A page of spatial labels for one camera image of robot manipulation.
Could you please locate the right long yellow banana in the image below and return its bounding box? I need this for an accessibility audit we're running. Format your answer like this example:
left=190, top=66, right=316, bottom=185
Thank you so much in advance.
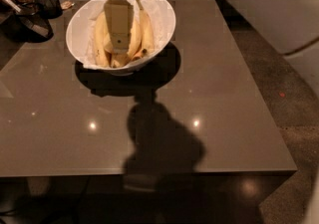
left=136, top=0, right=155, bottom=55

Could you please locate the middle curved yellow banana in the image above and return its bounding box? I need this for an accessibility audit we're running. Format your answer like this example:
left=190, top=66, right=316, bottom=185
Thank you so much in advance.
left=111, top=19, right=142, bottom=68

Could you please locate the left yellow banana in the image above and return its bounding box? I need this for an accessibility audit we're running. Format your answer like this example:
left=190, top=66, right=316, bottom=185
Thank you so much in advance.
left=94, top=12, right=112, bottom=67

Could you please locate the white bowl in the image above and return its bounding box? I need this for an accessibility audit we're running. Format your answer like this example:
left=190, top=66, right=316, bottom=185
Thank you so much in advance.
left=65, top=0, right=176, bottom=77

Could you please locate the black mesh cup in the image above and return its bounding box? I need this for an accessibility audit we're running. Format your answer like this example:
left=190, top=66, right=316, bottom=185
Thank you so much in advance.
left=36, top=0, right=63, bottom=19

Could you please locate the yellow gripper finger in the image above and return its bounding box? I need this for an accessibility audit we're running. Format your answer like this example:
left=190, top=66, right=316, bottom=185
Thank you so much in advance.
left=104, top=0, right=134, bottom=53

